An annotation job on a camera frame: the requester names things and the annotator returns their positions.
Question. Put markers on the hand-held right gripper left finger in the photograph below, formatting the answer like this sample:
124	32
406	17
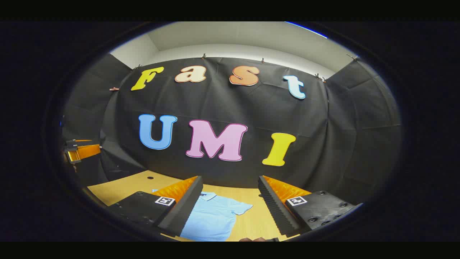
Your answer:
187	208

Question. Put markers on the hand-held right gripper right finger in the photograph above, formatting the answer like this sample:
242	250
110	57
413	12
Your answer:
275	208

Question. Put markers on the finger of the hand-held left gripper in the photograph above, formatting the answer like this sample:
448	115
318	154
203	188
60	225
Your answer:
88	151

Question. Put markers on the light blue T-shirt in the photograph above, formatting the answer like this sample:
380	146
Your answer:
212	219

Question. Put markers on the black backdrop cloth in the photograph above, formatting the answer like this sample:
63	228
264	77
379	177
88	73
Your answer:
251	108

